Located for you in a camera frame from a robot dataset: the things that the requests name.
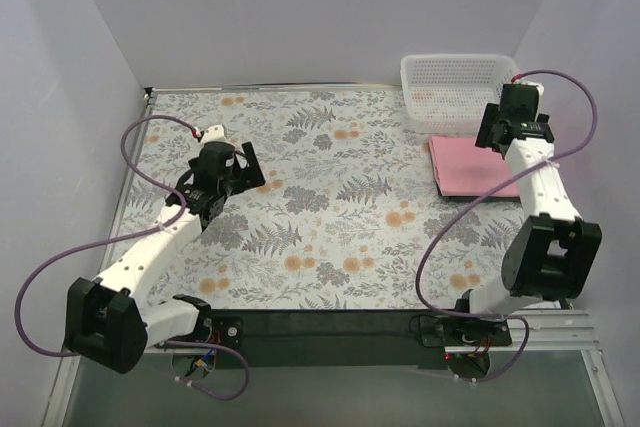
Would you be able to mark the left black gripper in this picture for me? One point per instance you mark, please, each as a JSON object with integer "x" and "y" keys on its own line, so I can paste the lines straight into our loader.
{"x": 245, "y": 173}

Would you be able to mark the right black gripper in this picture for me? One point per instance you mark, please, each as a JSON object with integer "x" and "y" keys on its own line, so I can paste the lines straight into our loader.
{"x": 486, "y": 124}

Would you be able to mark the pink t shirt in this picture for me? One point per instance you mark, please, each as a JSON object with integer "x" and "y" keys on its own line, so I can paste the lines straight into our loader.
{"x": 461, "y": 168}

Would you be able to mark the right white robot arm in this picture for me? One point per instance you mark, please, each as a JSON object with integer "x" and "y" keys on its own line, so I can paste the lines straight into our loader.
{"x": 553, "y": 252}

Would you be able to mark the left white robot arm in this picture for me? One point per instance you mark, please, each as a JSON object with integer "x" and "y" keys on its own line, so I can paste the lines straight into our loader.
{"x": 107, "y": 319}

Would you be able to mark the white plastic basket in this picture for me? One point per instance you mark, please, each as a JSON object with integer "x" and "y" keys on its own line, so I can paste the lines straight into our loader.
{"x": 448, "y": 93}

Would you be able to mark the folded dark green t shirt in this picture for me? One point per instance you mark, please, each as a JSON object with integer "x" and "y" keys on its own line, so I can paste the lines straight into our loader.
{"x": 469, "y": 199}

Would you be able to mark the floral patterned table mat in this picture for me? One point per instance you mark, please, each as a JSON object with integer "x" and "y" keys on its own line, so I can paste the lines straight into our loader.
{"x": 349, "y": 215}

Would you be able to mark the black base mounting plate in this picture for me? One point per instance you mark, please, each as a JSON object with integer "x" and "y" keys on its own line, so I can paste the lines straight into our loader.
{"x": 339, "y": 338}

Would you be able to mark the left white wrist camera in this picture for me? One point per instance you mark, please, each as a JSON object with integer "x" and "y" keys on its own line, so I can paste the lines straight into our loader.
{"x": 214, "y": 133}

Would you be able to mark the aluminium table frame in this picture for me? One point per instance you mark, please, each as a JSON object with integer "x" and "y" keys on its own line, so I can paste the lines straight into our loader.
{"x": 543, "y": 325}

